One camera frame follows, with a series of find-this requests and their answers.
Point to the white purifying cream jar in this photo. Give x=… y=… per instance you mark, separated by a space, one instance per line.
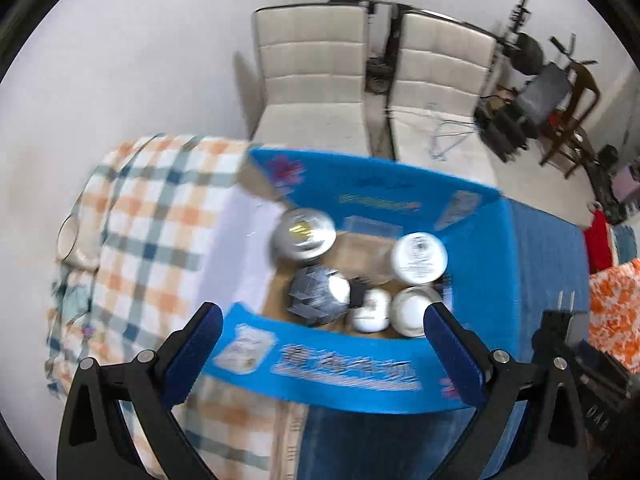
x=419 y=259

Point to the black patterned round tin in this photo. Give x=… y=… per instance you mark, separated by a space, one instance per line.
x=318 y=295

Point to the blue striped tablecloth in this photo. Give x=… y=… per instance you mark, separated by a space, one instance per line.
x=554 y=274

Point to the white bowl on plaid cloth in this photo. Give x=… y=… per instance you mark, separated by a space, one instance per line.
x=77 y=246

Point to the steel cup with white lid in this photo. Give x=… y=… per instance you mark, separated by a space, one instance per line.
x=407 y=310

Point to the blue cardboard box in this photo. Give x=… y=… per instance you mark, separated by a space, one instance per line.
x=324 y=265

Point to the barbell with black plates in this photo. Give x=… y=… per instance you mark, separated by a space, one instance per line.
x=523 y=52

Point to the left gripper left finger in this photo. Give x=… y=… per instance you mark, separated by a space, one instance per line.
x=94 y=441

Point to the clear acrylic box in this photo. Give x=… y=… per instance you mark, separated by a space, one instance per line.
x=362 y=249

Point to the brown wooden chair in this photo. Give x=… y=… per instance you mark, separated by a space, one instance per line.
x=564 y=127

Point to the silver round tin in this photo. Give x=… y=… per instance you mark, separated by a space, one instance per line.
x=303 y=235

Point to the black weight bench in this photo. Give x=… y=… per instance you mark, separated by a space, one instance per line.
x=509 y=127

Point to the orange white floral cushion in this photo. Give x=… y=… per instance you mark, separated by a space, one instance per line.
x=614 y=313

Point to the white padded chair left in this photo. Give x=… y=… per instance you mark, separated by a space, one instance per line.
x=312 y=60

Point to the white padded chair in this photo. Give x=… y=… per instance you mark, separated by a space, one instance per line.
x=312 y=60
x=442 y=68

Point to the plaid orange blue cloth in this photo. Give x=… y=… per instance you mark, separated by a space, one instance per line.
x=146 y=214

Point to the grey metal box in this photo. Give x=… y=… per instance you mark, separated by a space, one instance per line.
x=561 y=330

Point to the red cloth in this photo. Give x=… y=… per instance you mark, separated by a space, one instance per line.
x=600 y=253

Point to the white padded chair right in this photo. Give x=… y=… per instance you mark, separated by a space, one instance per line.
x=442 y=68

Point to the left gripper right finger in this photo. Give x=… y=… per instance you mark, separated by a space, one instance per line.
x=551 y=440

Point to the small white tape roll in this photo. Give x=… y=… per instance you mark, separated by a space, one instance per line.
x=374 y=314

